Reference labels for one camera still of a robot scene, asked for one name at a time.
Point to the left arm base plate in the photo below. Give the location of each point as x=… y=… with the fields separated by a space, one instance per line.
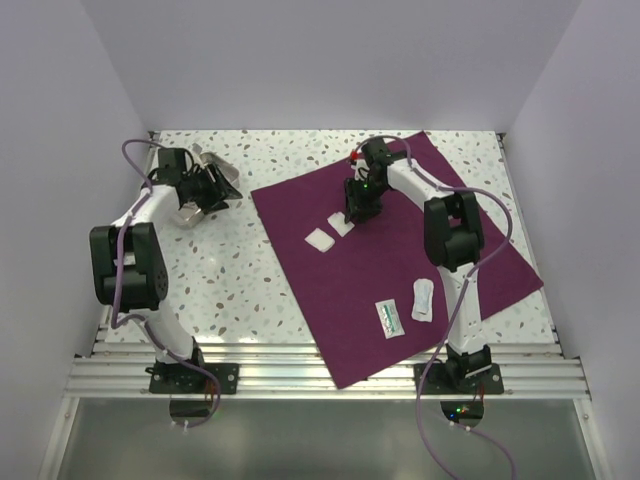
x=220 y=377

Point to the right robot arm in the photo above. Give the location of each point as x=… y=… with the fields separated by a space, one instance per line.
x=453 y=240

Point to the green white packet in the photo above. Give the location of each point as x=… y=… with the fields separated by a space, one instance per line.
x=389 y=318

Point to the aluminium rail frame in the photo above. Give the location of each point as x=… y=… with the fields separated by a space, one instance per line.
x=229 y=291

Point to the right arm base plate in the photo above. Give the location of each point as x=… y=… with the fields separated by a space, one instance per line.
x=439 y=382

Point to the stainless steel tray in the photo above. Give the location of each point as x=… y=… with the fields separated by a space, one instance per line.
x=191 y=214

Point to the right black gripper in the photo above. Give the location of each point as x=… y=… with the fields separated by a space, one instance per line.
x=355 y=203

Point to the white gauze pad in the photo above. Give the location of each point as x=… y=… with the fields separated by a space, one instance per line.
x=320 y=240
x=340 y=224

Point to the purple cloth mat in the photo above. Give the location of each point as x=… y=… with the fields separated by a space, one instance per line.
x=337 y=290

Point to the white blue sterile pouch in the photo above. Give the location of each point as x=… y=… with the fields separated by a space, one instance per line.
x=422 y=308

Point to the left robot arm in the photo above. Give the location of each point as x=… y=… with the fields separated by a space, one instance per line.
x=129 y=271

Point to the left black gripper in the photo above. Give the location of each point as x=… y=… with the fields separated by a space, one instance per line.
x=219 y=190

